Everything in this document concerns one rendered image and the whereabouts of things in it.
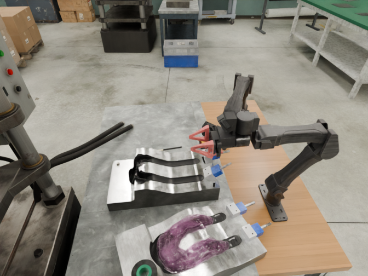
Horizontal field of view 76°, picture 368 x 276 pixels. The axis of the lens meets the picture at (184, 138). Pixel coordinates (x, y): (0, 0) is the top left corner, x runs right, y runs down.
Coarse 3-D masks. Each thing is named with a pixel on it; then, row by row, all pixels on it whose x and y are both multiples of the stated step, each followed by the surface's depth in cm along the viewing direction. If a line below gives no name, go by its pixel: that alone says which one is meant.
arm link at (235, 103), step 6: (234, 78) 116; (240, 78) 113; (246, 78) 112; (252, 78) 113; (234, 84) 119; (240, 84) 110; (246, 84) 111; (252, 84) 118; (234, 90) 108; (240, 90) 107; (234, 96) 105; (240, 96) 105; (228, 102) 103; (234, 102) 103; (240, 102) 103; (228, 108) 102; (234, 108) 101; (240, 108) 100
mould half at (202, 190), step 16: (128, 160) 121; (112, 176) 113; (128, 176) 113; (176, 176) 110; (112, 192) 106; (128, 192) 106; (144, 192) 100; (160, 192) 101; (176, 192) 103; (192, 192) 104; (208, 192) 105; (112, 208) 104; (128, 208) 106
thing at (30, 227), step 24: (24, 192) 115; (72, 192) 119; (24, 216) 105; (48, 216) 105; (0, 240) 97; (24, 240) 97; (48, 240) 97; (0, 264) 90; (24, 264) 90; (48, 264) 90
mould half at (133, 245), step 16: (192, 208) 96; (208, 208) 100; (224, 208) 100; (144, 224) 89; (160, 224) 93; (224, 224) 95; (240, 224) 95; (128, 240) 84; (144, 240) 84; (192, 240) 86; (256, 240) 90; (128, 256) 80; (144, 256) 80; (224, 256) 83; (240, 256) 85; (256, 256) 85; (128, 272) 76; (144, 272) 76; (160, 272) 76; (192, 272) 78; (208, 272) 77; (224, 272) 80
